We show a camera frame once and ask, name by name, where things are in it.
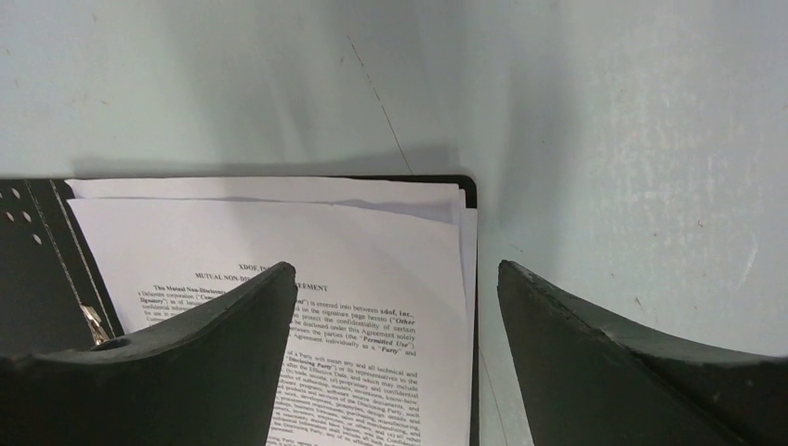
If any red and black file folder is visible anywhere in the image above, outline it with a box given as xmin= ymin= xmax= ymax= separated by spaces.
xmin=1 ymin=176 xmax=479 ymax=445

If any metal folder clip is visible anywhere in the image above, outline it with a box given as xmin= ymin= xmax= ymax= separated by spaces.
xmin=80 ymin=305 xmax=111 ymax=346

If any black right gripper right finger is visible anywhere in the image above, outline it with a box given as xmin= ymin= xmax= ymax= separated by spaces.
xmin=497 ymin=260 xmax=787 ymax=445

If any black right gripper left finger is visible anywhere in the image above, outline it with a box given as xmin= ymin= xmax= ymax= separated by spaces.
xmin=1 ymin=262 xmax=297 ymax=445

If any printed paper sheet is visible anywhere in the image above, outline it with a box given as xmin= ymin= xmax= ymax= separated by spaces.
xmin=69 ymin=199 xmax=473 ymax=445
xmin=66 ymin=177 xmax=478 ymax=226

